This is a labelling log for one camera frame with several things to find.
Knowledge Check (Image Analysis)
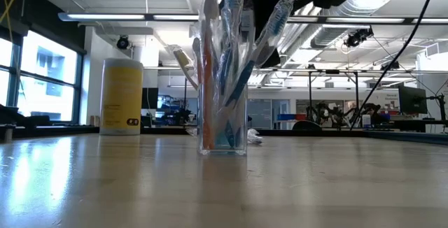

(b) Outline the teal toothbrush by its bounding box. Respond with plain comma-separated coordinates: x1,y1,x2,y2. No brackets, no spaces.
172,47,200,92

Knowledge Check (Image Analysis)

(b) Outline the clear acrylic square holder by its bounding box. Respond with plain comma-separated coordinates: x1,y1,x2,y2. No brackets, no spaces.
197,83,249,157

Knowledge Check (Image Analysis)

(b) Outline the overhead light bar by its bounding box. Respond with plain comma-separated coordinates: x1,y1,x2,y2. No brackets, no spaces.
57,10,448,25

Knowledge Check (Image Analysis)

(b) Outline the black computer monitor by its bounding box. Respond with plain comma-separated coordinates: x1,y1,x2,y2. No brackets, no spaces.
398,86,428,115

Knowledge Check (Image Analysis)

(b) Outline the yellow wipes canister white lid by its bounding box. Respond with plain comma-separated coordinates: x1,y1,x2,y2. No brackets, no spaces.
100,58,145,133

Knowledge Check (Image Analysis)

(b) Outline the large window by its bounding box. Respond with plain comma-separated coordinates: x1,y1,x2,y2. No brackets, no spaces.
0,28,87,126

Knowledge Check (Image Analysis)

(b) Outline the black background workstation frame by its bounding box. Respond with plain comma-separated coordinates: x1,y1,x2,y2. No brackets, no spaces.
248,66,361,131

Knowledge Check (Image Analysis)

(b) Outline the black ceiling camera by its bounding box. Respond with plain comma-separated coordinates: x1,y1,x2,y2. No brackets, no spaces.
116,34,131,50
344,27,375,49

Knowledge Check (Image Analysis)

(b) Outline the long black hanging cable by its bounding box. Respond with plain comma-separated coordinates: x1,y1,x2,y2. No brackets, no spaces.
349,0,440,129

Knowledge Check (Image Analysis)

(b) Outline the black aluminium table frame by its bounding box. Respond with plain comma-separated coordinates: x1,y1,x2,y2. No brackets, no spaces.
0,124,448,145

